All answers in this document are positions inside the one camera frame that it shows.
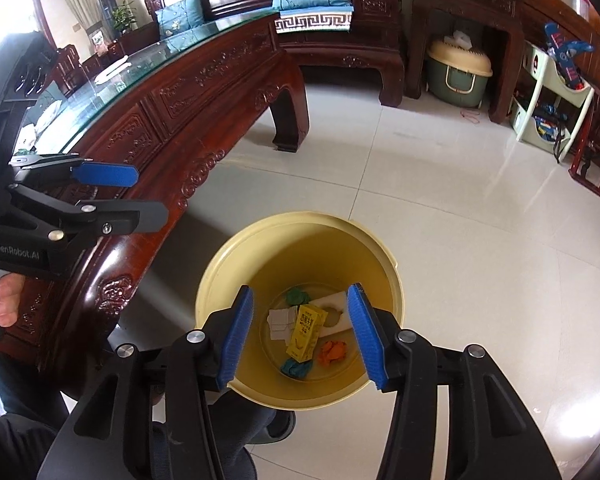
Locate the small photo frame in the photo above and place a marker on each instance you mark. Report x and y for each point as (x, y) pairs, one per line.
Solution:
(98, 42)

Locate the yellow plastic bucket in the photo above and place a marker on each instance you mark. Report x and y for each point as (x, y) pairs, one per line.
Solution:
(220, 270)

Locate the dark wooden coffee table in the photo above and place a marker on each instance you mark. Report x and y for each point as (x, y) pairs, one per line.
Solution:
(190, 110)

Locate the small potted plant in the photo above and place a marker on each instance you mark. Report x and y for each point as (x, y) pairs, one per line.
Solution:
(124, 17)

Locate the beige and green bin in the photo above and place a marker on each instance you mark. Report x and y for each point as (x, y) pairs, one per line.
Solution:
(457, 70)

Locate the orange paper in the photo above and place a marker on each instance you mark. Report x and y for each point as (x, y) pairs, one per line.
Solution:
(332, 352)

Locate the white foam block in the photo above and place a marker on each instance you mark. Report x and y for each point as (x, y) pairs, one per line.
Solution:
(330, 305)

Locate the blue toy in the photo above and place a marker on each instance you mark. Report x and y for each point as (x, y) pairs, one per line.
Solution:
(565, 52)

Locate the red wooden stand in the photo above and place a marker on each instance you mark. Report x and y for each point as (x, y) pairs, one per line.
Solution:
(595, 160)

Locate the dark slipper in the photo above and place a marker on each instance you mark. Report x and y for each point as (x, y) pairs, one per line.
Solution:
(280, 427)

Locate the dark wooden console table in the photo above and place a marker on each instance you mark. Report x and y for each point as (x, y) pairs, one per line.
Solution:
(460, 5)

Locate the green paper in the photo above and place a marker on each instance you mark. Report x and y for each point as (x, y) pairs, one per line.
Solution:
(295, 296)

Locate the carved wooden sofa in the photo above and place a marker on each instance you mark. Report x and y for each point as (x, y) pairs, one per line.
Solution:
(370, 20)

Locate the white toy shelf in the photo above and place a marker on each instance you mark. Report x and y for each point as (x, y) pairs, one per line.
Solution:
(545, 75)

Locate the yellow drink carton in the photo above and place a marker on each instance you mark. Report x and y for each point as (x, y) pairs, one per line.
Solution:
(305, 332)

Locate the person's left hand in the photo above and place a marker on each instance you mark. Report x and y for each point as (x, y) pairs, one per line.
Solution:
(7, 300)

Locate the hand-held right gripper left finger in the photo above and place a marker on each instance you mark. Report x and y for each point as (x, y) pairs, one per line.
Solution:
(235, 340)

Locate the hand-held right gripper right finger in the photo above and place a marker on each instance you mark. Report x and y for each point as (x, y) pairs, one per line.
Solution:
(365, 340)

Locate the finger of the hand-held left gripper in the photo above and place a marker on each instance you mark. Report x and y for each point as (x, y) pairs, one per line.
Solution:
(105, 174)
(130, 217)

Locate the blue paper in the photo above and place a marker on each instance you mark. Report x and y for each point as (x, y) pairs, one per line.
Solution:
(296, 367)

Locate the carved wooden armchair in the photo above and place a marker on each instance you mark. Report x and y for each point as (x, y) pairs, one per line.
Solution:
(72, 67)

